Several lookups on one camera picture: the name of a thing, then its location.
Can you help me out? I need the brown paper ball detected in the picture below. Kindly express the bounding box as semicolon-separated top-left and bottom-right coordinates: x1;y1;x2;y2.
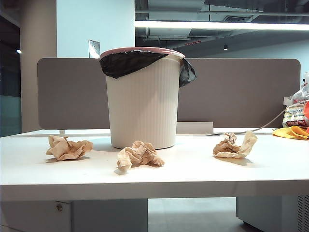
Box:
45;135;94;162
212;130;258;159
116;141;165;172

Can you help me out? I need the white ribbed trash can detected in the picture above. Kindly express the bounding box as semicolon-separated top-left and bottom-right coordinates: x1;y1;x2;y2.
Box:
105;54;182;150

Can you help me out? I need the black plastic trash bag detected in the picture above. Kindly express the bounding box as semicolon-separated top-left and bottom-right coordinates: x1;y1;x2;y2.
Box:
99;50;197;87

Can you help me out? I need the pink trash can rim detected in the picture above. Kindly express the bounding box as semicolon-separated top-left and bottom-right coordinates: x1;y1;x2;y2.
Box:
99;47;186;58

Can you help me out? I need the grey desk divider panel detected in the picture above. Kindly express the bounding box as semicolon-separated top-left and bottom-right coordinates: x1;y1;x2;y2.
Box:
37;57;301;130

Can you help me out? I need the long ceiling light strip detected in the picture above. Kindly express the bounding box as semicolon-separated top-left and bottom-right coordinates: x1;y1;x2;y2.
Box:
134;20;309;31

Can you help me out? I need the beige building column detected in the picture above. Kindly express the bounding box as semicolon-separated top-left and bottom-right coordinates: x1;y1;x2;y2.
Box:
19;0;57;133

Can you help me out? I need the ceiling air vent grille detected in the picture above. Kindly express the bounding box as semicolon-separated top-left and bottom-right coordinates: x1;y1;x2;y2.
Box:
223;14;254;23

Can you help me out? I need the yellow cloth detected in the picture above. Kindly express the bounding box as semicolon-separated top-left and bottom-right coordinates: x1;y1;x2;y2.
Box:
272;125;309;140

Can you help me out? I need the printed plastic bag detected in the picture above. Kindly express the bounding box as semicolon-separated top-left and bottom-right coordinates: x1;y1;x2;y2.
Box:
282;90;309;129

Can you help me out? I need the white cabinet under table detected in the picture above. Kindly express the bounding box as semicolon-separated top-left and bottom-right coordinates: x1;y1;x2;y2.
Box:
236;195;309;232

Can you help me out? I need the orange plastic object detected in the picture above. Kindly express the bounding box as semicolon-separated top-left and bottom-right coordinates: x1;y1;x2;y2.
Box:
303;101;309;132

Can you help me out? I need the white plush toy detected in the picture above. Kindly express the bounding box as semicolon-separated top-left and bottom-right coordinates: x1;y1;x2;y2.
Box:
300;71;309;97

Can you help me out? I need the white table support panel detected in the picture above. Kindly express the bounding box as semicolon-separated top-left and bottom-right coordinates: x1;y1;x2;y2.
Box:
0;199;148;232

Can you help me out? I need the white divider bracket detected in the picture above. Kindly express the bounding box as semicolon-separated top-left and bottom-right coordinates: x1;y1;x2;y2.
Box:
176;121;214;135

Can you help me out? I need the paper notice on wall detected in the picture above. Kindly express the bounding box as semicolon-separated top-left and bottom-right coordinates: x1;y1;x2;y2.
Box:
88;39;100;58

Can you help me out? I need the grey cable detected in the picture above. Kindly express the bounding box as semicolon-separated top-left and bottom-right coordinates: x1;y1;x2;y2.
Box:
212;107;288;136

